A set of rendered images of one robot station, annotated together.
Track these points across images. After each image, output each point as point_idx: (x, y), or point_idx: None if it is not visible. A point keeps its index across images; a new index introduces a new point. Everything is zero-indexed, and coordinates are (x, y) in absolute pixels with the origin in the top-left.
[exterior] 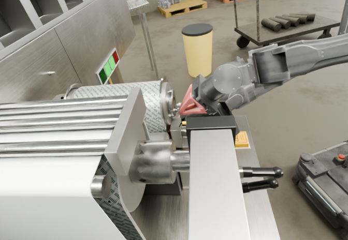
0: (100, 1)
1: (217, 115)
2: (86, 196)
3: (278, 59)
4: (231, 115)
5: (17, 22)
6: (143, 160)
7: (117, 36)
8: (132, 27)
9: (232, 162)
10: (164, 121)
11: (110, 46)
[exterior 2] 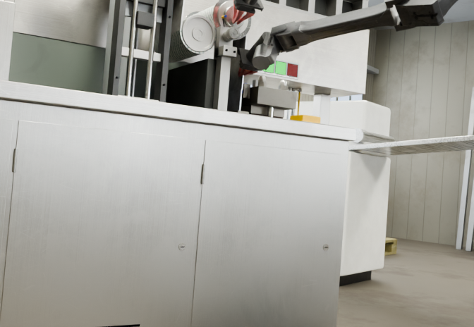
0: (305, 17)
1: (261, 36)
2: None
3: None
4: (271, 40)
5: None
6: None
7: (314, 61)
8: (360, 80)
9: None
10: (215, 15)
11: (292, 57)
